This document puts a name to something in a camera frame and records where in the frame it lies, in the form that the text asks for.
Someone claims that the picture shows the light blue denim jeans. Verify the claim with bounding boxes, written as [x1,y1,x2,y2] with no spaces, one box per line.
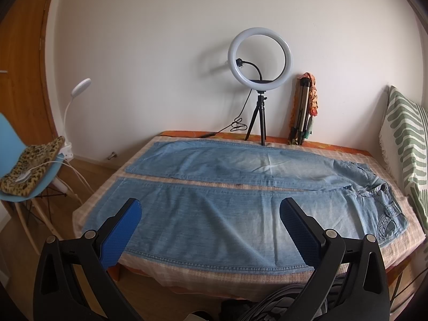
[83,140,408,275]

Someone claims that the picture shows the pink plaid bed blanket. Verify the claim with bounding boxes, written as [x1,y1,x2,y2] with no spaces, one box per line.
[72,135,425,300]

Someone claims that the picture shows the leopard print cushion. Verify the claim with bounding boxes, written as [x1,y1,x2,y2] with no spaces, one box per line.
[1,136,64,196]

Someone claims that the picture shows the white desk lamp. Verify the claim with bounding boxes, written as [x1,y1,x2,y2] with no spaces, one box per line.
[61,78,92,161]

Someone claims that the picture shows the light blue chair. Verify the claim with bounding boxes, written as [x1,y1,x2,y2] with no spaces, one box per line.
[1,115,65,253]

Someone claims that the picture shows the green white patterned pillow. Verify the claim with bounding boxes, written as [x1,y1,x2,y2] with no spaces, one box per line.
[379,86,427,230]

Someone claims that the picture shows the orange bed sheet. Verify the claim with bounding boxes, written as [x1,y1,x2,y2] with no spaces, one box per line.
[160,131,371,156]

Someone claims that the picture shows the folded silver tripod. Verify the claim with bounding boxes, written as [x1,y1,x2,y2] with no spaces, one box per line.
[289,75,312,145]

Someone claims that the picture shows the orange floral scarf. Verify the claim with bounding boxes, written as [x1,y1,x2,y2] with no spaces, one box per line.
[302,72,319,140]

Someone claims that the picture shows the black mini tripod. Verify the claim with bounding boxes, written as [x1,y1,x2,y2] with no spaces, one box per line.
[244,91,267,146]

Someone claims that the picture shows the wooden door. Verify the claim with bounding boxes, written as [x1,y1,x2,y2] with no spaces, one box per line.
[1,0,57,145]

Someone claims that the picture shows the white charging cable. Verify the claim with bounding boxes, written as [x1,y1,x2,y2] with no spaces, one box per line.
[13,158,97,197]

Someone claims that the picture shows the black ring light cable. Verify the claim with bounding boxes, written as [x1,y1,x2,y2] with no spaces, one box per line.
[199,90,253,139]

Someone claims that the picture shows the white ring light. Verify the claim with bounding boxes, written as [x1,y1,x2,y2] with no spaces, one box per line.
[227,27,293,91]

